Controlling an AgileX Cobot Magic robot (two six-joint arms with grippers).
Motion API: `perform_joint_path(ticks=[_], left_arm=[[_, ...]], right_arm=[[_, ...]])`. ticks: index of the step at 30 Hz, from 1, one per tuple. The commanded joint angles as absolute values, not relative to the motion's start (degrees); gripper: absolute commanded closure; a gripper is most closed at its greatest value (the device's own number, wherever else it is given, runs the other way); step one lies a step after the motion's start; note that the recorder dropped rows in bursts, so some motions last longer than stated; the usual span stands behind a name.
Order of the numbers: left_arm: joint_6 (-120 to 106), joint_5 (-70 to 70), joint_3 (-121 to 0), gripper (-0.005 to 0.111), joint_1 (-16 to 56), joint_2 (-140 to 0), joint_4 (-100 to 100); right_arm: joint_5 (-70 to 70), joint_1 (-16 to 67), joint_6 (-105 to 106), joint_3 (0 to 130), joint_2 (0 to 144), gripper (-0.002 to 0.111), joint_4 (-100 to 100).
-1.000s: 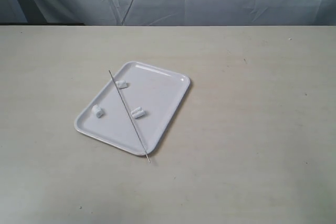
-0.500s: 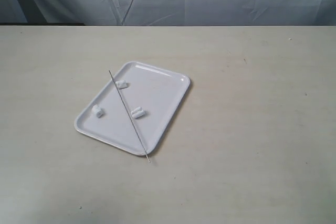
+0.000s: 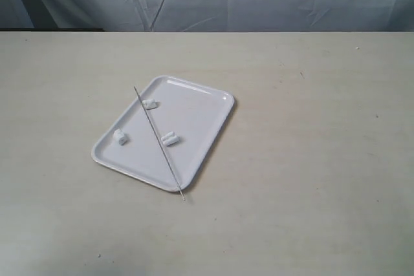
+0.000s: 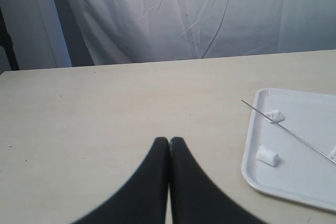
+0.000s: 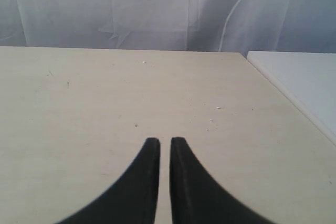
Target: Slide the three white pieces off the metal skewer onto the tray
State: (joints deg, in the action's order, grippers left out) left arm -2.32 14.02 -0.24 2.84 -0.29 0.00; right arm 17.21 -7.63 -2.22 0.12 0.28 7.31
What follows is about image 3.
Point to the white marshmallow top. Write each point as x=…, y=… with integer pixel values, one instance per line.
x=169, y=139

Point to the white marshmallow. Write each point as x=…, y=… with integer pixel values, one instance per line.
x=149, y=104
x=120, y=137
x=169, y=139

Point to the white marshmallow bottom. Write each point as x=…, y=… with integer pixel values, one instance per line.
x=149, y=104

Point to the thin metal skewer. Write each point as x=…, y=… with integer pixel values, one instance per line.
x=160, y=144

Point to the white rectangular plastic tray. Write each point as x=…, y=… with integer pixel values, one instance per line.
x=196, y=113

